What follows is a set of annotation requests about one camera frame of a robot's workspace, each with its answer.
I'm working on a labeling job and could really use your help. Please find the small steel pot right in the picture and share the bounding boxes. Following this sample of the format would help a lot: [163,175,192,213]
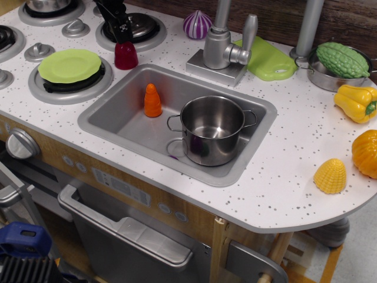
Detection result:
[294,48,367,92]

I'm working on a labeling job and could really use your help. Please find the grey vertical pole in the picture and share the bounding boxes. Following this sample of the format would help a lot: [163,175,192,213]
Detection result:
[289,0,324,59]

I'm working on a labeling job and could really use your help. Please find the orange toy pumpkin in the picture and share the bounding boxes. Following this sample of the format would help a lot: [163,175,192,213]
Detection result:
[352,130,376,179]

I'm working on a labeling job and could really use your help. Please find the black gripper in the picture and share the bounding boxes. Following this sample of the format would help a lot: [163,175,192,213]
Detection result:
[105,13,133,44]

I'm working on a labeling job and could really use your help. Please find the left edge stove burner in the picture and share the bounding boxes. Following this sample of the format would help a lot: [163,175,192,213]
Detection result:
[1,25,26,63]

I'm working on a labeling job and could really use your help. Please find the silver stove knob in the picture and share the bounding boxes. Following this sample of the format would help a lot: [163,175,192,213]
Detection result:
[0,70,14,90]
[93,6,102,18]
[62,18,90,38]
[24,42,55,62]

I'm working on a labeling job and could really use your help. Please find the orange toy carrot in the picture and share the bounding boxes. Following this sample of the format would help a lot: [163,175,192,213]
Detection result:
[144,83,163,117]

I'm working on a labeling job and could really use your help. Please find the silver stove knob middle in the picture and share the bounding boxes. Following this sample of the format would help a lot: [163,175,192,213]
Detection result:
[24,42,55,62]

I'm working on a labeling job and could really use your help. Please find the purple white toy onion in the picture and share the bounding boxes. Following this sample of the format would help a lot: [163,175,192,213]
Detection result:
[183,10,212,40]

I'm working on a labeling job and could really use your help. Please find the yellow toy corn piece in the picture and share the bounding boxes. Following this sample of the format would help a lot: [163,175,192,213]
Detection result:
[313,159,347,194]

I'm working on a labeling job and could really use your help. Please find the yellow toy bell pepper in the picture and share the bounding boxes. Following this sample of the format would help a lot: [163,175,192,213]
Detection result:
[334,85,376,124]

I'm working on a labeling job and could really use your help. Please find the front stove burner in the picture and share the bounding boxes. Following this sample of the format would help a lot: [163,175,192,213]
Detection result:
[28,57,113,105]

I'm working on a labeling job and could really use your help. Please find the silver stove knob left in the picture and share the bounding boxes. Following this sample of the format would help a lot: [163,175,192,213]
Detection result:
[0,70,14,90]

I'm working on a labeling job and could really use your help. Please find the green toy bitter gourd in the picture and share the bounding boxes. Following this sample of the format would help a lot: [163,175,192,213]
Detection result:
[316,42,370,79]

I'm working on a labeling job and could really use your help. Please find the grey toy sink basin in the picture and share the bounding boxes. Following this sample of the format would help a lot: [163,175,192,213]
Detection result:
[78,64,277,187]

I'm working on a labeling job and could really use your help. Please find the steel pot in sink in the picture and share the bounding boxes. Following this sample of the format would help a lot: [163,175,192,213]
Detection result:
[167,96,258,166]

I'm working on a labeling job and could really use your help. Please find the silver stove knob top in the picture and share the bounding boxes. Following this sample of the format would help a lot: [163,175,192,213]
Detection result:
[93,6,102,18]

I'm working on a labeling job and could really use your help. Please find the black ribbed heat sink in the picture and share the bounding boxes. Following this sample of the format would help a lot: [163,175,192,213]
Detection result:
[1,256,64,283]

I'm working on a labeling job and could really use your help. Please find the silver round oven dial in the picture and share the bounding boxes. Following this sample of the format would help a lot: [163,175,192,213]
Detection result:
[5,128,41,160]

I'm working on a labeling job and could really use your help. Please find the light green toy plate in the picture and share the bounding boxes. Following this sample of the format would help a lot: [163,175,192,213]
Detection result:
[38,49,102,84]

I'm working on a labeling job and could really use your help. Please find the green toy cutting board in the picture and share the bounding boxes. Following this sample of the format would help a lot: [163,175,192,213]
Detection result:
[247,36,297,81]

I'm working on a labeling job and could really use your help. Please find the silver stove knob upper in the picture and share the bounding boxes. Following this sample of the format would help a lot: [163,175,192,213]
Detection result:
[62,18,90,38]

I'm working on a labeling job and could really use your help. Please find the back right stove burner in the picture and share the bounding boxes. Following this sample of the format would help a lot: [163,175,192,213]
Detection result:
[95,15,167,52]

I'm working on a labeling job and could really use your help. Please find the back left stove burner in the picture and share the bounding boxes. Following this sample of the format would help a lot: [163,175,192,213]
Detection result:
[18,1,85,27]

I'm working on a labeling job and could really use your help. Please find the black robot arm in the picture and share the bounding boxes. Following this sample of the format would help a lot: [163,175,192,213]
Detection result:
[95,0,133,44]

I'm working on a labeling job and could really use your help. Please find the grey cabinet door right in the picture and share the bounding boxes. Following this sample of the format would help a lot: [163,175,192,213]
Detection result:
[226,241,289,282]

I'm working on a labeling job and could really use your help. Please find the grey oven door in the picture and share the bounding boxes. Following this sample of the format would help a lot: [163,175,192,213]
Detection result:
[1,141,72,226]

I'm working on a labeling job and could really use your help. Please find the silver toy faucet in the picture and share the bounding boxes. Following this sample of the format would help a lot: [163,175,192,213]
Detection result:
[186,1,259,87]

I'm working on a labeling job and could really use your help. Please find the blue clamp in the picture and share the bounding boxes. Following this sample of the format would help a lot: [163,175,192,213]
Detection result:
[1,222,52,258]

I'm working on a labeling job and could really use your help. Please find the grey dishwasher door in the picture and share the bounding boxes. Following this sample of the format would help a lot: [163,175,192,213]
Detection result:
[58,185,211,282]

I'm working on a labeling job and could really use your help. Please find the dark red toy sweet potato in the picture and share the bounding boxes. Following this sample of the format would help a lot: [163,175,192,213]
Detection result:
[114,41,138,70]

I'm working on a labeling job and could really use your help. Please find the steel pot lid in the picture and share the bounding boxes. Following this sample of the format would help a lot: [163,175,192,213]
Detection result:
[107,14,158,40]

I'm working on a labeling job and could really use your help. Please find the steel pot top left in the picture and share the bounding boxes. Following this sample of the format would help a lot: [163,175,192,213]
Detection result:
[26,0,71,13]

